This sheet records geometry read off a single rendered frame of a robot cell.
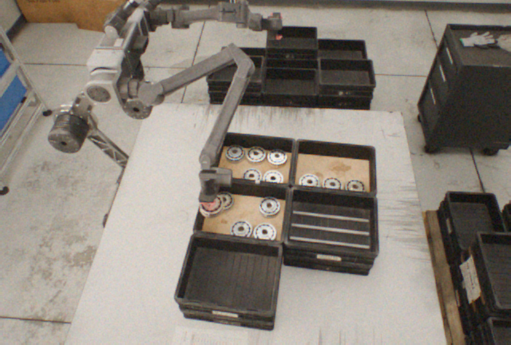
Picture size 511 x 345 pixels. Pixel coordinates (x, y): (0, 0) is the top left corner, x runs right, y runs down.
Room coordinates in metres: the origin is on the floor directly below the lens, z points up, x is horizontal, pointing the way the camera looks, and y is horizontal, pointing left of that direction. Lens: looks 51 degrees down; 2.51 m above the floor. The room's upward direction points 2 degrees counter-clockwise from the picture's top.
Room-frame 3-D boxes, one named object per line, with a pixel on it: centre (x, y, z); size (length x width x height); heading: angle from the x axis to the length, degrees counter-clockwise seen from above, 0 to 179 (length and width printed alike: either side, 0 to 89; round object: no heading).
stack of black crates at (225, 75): (2.39, 0.14, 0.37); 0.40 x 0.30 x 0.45; 84
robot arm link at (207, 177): (0.94, 0.20, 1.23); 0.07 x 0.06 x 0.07; 83
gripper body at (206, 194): (0.94, 0.21, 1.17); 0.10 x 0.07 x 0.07; 170
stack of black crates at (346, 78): (2.30, -0.66, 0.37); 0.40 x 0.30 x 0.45; 84
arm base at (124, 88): (1.22, 0.49, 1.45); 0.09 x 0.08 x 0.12; 174
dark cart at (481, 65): (2.15, -1.59, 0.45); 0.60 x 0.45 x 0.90; 84
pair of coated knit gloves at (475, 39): (2.24, -1.49, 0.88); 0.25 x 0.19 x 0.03; 84
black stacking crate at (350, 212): (0.91, -0.31, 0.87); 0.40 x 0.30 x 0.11; 80
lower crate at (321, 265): (0.91, -0.31, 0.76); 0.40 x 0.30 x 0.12; 80
